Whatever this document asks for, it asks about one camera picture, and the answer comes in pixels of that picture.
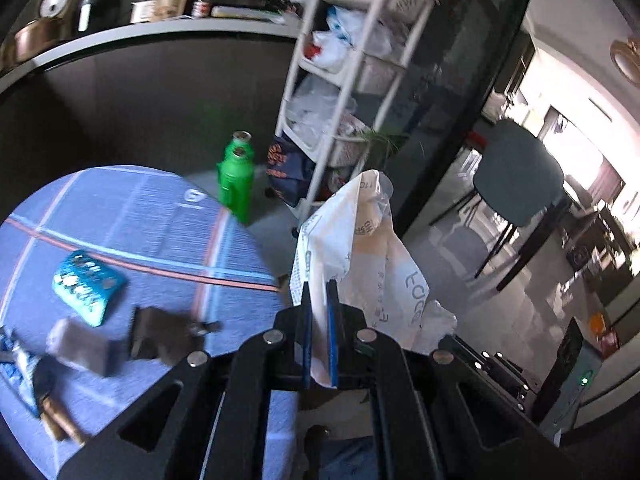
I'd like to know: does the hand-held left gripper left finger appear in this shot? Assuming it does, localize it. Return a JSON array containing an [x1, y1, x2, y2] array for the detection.
[[57, 280, 313, 480]]

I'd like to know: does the teal dining chair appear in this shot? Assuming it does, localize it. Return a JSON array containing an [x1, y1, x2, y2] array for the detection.
[[430, 117, 573, 293]]

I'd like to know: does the white paper bag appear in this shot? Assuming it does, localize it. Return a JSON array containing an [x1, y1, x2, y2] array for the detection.
[[292, 170, 458, 388]]

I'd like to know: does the brown stick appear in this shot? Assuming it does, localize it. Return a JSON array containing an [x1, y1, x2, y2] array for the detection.
[[40, 395, 87, 447]]

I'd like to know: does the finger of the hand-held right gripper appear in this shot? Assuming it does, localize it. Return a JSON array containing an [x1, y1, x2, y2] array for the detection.
[[452, 335, 543, 413]]

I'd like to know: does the dark kitchen counter cabinet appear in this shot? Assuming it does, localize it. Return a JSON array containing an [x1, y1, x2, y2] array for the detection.
[[0, 15, 311, 201]]

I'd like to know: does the black framed glass door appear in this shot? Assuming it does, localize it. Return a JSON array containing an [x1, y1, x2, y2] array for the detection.
[[390, 0, 541, 241]]

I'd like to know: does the gold cooking pot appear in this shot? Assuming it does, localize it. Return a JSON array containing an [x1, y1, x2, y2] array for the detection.
[[0, 19, 56, 68]]

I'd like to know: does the clear plastic bags bundle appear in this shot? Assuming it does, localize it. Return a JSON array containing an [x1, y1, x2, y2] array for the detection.
[[287, 80, 358, 151]]

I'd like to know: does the round table blue cloth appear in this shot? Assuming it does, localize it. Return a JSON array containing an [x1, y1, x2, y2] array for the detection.
[[0, 164, 301, 480]]

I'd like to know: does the black air fryer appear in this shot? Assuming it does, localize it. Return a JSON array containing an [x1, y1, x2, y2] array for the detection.
[[75, 0, 122, 36]]

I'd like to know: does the green scallion plant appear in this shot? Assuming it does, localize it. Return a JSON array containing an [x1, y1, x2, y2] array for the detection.
[[357, 127, 411, 161]]

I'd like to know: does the teal snack packet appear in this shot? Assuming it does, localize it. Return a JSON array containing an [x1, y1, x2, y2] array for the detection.
[[52, 250, 126, 327]]

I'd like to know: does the white plastic bags bundle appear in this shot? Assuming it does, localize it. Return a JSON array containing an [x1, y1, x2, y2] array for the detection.
[[305, 5, 396, 71]]

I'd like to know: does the foil wrap box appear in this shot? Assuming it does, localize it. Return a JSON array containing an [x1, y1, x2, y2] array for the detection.
[[210, 5, 286, 23]]

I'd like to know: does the white storage rack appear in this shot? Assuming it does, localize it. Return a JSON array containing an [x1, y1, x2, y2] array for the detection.
[[277, 0, 436, 221]]

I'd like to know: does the navy printed bag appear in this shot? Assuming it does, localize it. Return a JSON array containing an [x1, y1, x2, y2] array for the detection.
[[265, 135, 316, 206]]

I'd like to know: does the dark wallet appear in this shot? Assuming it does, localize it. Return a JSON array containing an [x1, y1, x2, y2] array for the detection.
[[129, 307, 223, 366]]

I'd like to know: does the green thermos bottle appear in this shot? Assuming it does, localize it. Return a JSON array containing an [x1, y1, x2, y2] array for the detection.
[[216, 147, 253, 225], [232, 130, 256, 161]]

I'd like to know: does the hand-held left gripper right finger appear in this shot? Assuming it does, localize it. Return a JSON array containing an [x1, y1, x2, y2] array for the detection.
[[326, 280, 563, 480]]

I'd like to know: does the person's blue jeans leg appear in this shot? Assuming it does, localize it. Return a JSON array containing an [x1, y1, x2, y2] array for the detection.
[[305, 435, 381, 480]]

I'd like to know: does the grey packet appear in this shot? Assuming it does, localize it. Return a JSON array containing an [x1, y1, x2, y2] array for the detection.
[[47, 317, 116, 376]]

